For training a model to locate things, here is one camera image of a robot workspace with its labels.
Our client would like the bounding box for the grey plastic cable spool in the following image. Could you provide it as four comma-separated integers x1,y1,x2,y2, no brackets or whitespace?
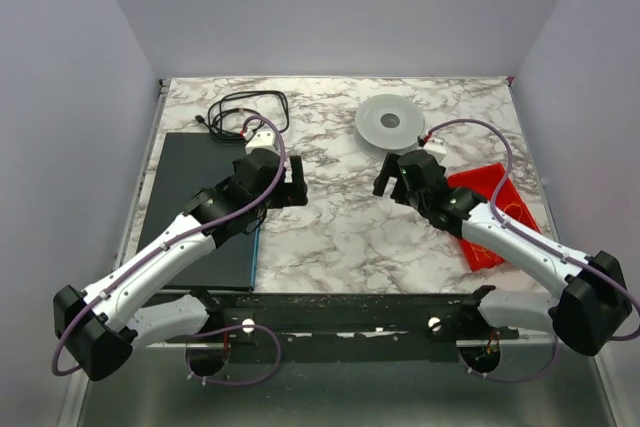
354,94,425,161

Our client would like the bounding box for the thin yellow wire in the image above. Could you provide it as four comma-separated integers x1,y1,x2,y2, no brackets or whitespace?
474,199,531,261

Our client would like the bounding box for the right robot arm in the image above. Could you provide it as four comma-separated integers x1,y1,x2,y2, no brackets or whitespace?
373,149,632,356

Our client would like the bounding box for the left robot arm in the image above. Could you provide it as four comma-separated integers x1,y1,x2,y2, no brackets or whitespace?
53,148,308,381

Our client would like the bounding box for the red plastic bin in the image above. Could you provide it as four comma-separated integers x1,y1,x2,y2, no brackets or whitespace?
446,163,543,272

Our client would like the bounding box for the dark notebook blue spine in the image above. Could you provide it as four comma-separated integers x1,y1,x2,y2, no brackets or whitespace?
135,132,262,292

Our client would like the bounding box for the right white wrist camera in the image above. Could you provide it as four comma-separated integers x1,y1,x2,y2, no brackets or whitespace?
418,137,447,162

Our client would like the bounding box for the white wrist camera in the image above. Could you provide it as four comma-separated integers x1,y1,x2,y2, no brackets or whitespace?
418,137,447,162
245,129,279,154

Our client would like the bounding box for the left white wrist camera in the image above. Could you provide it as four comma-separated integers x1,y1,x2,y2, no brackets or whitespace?
245,129,279,154

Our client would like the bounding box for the black coiled cable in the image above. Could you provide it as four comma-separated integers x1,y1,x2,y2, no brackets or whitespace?
194,91,290,144

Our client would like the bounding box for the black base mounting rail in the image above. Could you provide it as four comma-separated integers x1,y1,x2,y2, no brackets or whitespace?
186,291,518,371

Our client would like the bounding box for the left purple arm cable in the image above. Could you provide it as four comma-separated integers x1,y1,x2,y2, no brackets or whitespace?
51,115,287,377

